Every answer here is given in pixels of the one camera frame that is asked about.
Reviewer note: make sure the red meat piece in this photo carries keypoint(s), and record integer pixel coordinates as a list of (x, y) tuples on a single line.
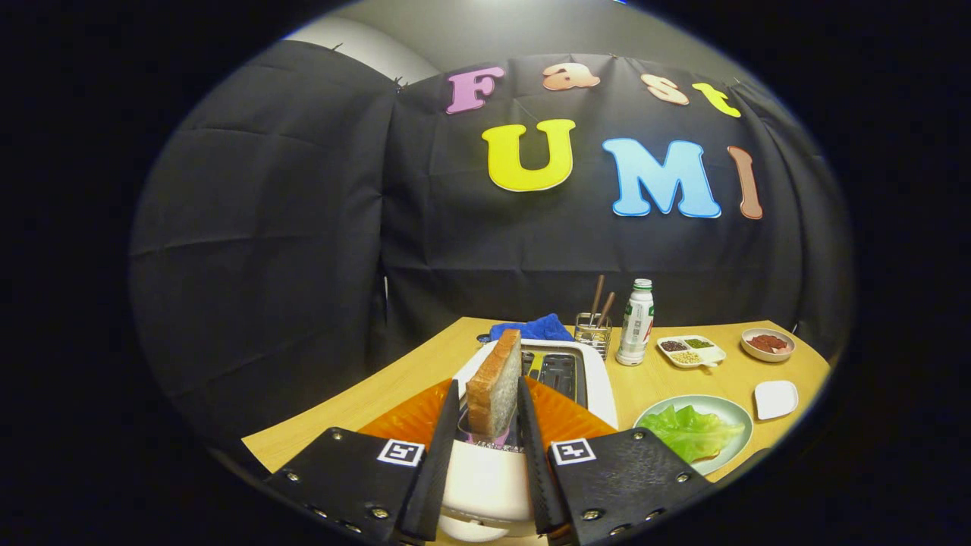
[(757, 344), (777, 342)]

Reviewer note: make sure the white drink bottle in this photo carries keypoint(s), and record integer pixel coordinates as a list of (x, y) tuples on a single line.
[(636, 326)]

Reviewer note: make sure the dark red beans pile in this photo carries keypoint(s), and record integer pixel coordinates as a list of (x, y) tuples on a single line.
[(674, 346)]

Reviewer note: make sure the green mung beans pile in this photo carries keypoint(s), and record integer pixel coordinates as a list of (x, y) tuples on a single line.
[(699, 343)]

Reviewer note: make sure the small white plate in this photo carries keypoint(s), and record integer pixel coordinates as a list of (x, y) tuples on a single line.
[(775, 400)]

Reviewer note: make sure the white divided dish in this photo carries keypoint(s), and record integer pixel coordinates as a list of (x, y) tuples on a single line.
[(714, 356)]

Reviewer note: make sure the white round meat plate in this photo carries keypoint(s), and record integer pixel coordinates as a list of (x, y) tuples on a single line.
[(758, 356)]

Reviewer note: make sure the white toaster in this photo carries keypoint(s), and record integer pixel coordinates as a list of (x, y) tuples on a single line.
[(485, 485)]

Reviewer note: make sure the pale green plate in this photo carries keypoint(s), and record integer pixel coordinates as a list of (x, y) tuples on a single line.
[(732, 413)]

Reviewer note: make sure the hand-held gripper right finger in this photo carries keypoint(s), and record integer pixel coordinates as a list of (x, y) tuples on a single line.
[(535, 470)]

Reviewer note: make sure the blue cloth mitt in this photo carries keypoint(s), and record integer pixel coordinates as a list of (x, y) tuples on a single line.
[(538, 330)]

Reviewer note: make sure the yellow soybeans pile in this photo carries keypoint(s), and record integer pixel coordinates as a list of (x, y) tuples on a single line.
[(686, 357)]

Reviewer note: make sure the toasted bread slice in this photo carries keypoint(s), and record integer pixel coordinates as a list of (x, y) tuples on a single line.
[(493, 387)]

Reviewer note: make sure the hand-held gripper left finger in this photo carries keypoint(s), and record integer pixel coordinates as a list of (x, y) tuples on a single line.
[(440, 470)]

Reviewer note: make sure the green lettuce leaf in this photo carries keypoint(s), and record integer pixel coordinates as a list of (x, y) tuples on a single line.
[(690, 432)]

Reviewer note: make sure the black backdrop cloth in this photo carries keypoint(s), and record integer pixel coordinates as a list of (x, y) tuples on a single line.
[(265, 265)]

